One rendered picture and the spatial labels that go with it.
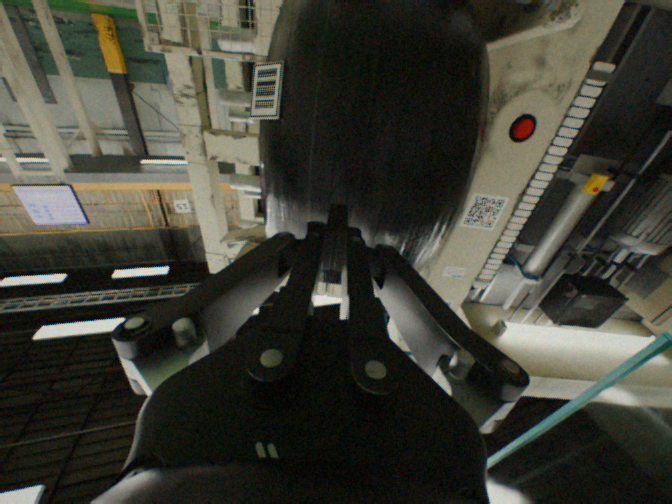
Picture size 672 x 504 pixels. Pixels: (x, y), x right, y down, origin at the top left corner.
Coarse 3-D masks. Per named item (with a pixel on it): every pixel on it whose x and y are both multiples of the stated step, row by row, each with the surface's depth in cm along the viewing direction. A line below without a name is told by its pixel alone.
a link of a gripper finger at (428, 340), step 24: (384, 264) 13; (408, 264) 13; (384, 288) 13; (408, 288) 11; (432, 288) 11; (408, 312) 11; (432, 312) 9; (408, 336) 11; (432, 336) 9; (456, 336) 8; (480, 336) 8; (432, 360) 9; (480, 360) 7; (504, 360) 7; (504, 384) 7; (528, 384) 7
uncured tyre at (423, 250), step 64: (320, 0) 26; (384, 0) 27; (448, 0) 27; (320, 64) 25; (384, 64) 25; (448, 64) 25; (320, 128) 26; (384, 128) 26; (448, 128) 26; (320, 192) 29; (384, 192) 29; (448, 192) 29
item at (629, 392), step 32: (640, 352) 36; (608, 384) 40; (640, 384) 36; (576, 416) 45; (608, 416) 40; (640, 416) 36; (512, 448) 58; (544, 448) 50; (576, 448) 44; (608, 448) 39; (640, 448) 35; (512, 480) 57; (544, 480) 49; (576, 480) 43; (608, 480) 38; (640, 480) 34
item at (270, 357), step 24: (312, 240) 14; (312, 264) 12; (288, 288) 9; (312, 288) 10; (288, 312) 8; (312, 312) 11; (264, 336) 6; (288, 336) 7; (264, 360) 6; (288, 360) 6; (264, 384) 5; (288, 384) 6
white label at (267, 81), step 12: (264, 72) 27; (276, 72) 26; (252, 84) 27; (264, 84) 27; (276, 84) 26; (252, 96) 27; (264, 96) 27; (276, 96) 26; (252, 108) 28; (264, 108) 27; (276, 108) 27
